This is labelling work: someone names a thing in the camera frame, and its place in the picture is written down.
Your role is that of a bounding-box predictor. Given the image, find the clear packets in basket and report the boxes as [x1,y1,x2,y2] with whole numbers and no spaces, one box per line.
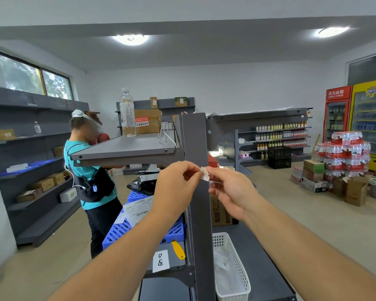
[214,247,239,296]

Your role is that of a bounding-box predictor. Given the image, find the yellow drinks fridge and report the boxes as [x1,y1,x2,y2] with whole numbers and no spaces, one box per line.
[348,78,376,171]

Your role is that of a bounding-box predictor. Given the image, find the blue plastic packets pile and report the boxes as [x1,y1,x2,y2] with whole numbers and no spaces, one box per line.
[0,159,56,178]

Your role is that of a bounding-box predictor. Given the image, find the grey gondola shelving unit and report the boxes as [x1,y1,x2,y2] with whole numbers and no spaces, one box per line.
[206,107,314,176]

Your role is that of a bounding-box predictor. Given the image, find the person's right hand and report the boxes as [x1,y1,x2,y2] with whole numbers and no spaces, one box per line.
[205,166,262,222]

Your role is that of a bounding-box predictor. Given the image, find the printed white paper sheet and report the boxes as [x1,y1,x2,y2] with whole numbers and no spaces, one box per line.
[123,195,154,228]

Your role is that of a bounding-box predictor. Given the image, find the stack of bottled water packs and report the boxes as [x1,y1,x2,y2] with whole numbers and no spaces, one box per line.
[315,131,372,180]

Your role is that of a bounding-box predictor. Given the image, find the clear plastic drink bottle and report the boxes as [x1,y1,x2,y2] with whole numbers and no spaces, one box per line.
[119,88,136,137]

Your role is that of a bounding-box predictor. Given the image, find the white plastic mesh basket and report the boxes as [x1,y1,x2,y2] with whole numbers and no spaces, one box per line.
[212,232,251,301]

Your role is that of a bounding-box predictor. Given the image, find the grey back shelving unit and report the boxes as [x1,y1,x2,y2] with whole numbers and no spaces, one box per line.
[116,97,196,176]

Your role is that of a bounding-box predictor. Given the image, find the person's left hand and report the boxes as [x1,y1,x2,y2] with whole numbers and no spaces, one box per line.
[152,161,205,215]

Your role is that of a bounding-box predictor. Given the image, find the green topped cardboard box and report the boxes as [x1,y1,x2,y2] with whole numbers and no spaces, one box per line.
[303,160,325,173]

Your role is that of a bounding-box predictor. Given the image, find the small white box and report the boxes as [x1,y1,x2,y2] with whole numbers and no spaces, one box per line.
[60,187,78,203]

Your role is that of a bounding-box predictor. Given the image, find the blue plastic crate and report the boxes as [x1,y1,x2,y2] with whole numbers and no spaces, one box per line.
[102,191,185,250]

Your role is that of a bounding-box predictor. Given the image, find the brown printed cardboard box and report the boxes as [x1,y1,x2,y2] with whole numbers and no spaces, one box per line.
[211,196,233,226]

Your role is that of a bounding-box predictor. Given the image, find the black plastic bag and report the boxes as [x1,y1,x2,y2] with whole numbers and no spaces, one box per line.
[127,172,160,196]

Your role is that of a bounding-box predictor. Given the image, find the window with dark frame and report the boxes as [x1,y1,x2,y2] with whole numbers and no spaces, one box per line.
[0,51,74,101]

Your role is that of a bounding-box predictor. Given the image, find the white paper label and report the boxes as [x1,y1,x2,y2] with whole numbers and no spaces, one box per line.
[152,250,170,273]

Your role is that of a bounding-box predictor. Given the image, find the grey wall shelving unit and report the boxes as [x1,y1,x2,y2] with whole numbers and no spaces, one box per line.
[0,85,90,248]

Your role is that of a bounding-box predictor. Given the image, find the rows of small bottles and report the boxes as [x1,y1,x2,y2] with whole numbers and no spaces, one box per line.
[255,121,308,160]

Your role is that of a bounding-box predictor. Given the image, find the person's right forearm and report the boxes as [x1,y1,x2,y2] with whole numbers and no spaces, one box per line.
[243,197,376,301]

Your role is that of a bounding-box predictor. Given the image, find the grey metal shelf upright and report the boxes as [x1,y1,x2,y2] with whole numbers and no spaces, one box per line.
[181,113,217,301]

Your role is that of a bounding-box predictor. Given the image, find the white printed carton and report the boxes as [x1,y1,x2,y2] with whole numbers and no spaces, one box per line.
[301,177,328,193]

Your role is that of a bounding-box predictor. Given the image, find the white wire shelf hook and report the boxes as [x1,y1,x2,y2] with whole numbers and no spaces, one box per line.
[158,122,178,149]

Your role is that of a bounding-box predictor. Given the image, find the stack of black crates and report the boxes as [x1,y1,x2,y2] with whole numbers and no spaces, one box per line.
[268,146,292,170]

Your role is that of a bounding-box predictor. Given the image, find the grey metal shelf board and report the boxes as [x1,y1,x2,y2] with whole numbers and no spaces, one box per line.
[70,133,185,168]

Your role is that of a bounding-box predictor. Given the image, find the red drinks fridge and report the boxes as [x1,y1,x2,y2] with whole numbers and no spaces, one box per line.
[323,85,353,144]

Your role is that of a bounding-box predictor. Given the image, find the yellow utility knife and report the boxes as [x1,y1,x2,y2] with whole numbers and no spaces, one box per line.
[171,240,186,260]

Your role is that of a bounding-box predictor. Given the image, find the small brown cardboard box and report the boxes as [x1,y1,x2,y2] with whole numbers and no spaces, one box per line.
[17,189,43,203]
[28,178,55,192]
[47,172,66,186]

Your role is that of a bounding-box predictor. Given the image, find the round ceiling light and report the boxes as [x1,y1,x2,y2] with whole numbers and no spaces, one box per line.
[113,34,149,46]
[315,26,350,38]

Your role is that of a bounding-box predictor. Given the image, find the person's left forearm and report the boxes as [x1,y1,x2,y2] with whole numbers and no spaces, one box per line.
[47,210,188,301]

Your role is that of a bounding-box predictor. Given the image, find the open brown cardboard box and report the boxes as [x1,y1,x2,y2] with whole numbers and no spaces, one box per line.
[345,176,369,207]

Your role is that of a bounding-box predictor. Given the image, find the large labelled cardboard box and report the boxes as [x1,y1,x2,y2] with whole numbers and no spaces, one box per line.
[134,109,162,134]

